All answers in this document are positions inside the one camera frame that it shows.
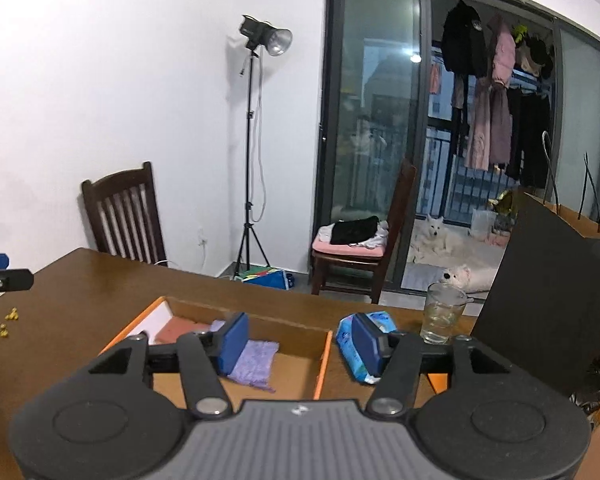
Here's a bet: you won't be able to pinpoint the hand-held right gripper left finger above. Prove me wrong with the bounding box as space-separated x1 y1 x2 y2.
75 312 251 418

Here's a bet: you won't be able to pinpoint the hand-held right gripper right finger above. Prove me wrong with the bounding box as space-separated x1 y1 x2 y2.
351 312 523 418

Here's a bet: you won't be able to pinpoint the light blue tissue pack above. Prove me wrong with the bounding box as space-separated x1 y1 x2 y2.
336 311 398 385

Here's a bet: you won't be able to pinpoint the purple cloth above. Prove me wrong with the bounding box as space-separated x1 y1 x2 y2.
209 320 281 393

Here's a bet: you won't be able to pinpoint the red cardboard box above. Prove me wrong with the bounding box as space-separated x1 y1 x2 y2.
99 296 335 400

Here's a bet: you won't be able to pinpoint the yellow crumbs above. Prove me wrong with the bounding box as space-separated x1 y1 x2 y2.
0 306 22 339

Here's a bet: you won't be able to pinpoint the blue floor bag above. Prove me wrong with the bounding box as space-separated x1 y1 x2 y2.
234 266 297 292

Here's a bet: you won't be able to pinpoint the glass cup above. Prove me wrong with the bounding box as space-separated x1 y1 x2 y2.
419 282 475 346

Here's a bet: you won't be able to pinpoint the wooden chair with pink cushion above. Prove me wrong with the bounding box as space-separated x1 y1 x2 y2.
311 159 418 305

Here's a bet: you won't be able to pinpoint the white clothes pile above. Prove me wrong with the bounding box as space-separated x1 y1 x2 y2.
317 221 390 252

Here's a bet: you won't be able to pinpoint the white plush dog toy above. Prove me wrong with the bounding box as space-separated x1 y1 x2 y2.
441 264 475 289

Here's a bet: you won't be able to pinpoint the black garment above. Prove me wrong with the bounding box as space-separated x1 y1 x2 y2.
330 215 381 247

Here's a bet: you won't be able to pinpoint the dark wooden chair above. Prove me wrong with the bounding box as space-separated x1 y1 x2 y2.
81 161 167 266

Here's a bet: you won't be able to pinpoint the white dog mat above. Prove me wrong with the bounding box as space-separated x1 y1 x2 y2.
406 237 512 295

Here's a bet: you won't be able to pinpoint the white plastic bucket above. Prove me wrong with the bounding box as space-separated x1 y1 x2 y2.
471 208 497 242

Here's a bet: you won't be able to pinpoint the balcony railing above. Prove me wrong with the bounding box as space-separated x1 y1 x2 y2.
414 124 513 227

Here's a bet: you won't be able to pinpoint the black paper bag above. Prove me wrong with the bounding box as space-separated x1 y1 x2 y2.
470 152 600 397

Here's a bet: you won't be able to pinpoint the studio light on tripod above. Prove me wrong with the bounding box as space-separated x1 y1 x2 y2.
231 15 294 281

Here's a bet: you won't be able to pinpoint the gold foil potted plant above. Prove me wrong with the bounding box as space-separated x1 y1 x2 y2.
487 192 518 247

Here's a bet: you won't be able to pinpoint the pink hanging robe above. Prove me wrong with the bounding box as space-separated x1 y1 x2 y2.
464 77 514 172

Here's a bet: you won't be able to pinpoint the sliding glass door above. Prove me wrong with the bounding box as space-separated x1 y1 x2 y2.
316 0 600 293

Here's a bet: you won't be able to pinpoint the black hanging trousers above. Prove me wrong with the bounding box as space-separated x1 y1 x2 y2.
506 87 552 190

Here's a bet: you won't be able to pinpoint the black hanging jacket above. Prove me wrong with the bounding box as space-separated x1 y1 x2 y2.
440 0 489 79

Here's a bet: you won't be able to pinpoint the pink hanging jacket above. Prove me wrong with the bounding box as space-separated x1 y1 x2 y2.
487 15 517 88

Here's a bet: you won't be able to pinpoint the dark hanging hats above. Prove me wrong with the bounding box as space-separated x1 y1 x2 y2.
514 24 555 81

